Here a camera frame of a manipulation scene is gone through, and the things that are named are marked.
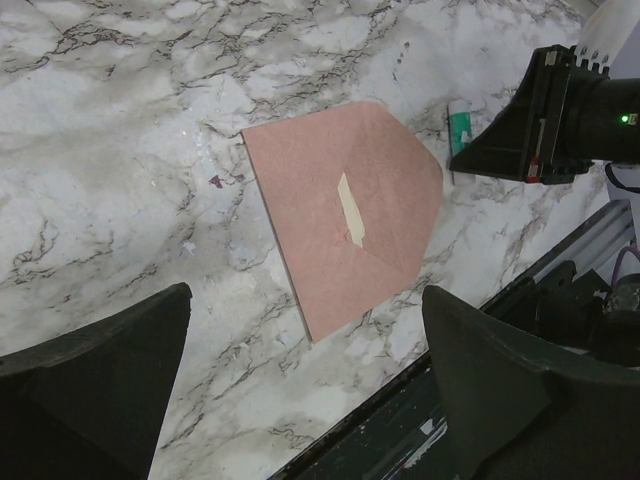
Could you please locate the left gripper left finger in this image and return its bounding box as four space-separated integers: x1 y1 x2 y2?
1 283 192 479

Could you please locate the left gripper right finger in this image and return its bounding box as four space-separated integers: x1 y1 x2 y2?
422 286 639 479

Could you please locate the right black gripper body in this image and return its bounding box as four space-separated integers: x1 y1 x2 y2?
522 44 610 185

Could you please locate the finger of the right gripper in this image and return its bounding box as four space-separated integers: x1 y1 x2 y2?
450 48 550 181

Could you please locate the green white glue stick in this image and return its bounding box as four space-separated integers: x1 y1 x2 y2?
447 99 473 156

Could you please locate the pink paper envelope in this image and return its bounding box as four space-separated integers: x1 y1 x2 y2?
242 102 443 341

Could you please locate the tan paper letter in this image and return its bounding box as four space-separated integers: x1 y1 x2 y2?
337 172 366 248

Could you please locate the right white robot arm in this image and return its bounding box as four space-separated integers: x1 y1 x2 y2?
449 1 639 194

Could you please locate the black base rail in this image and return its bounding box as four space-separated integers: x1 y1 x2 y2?
274 200 636 479

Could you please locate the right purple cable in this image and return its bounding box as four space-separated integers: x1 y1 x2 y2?
612 244 640 281

